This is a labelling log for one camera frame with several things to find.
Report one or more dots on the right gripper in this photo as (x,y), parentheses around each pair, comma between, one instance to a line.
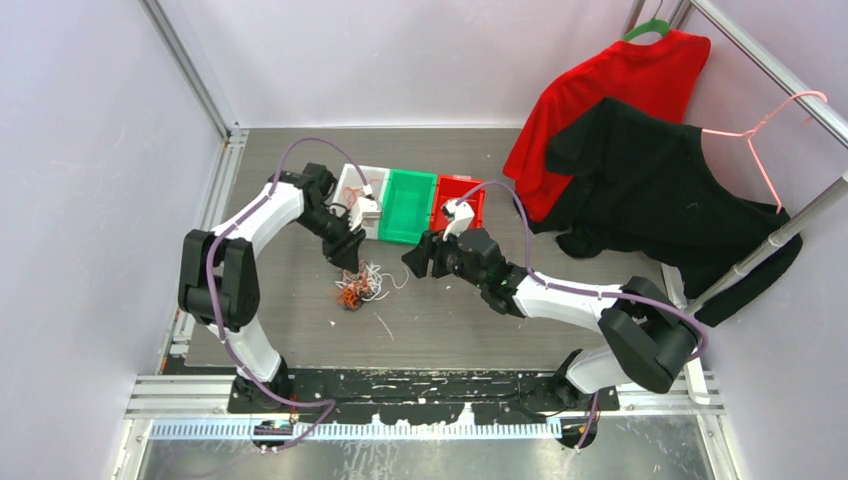
(418,258)

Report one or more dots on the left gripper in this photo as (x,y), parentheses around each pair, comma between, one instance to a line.
(344,251)

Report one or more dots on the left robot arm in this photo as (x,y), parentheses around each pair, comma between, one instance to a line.
(219,285)

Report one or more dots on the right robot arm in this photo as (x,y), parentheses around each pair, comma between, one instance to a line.
(646,343)

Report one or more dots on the green plastic bin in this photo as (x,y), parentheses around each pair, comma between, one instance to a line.
(407,206)

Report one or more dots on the white plastic bin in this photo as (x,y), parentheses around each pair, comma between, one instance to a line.
(349,186)

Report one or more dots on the black t-shirt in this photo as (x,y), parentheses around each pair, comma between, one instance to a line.
(639,183)

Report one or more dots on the red t-shirt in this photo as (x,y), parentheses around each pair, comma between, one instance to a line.
(657,78)

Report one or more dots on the green hanger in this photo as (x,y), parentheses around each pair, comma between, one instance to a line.
(653,25)

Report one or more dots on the metal clothes rack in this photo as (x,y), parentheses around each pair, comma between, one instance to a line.
(811,102)

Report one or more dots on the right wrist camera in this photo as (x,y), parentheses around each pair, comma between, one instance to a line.
(460,216)

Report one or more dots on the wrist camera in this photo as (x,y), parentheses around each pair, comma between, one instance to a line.
(365,213)
(460,216)

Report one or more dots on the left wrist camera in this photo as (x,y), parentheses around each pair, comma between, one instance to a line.
(365,213)

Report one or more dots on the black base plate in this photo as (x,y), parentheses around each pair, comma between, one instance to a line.
(426,397)

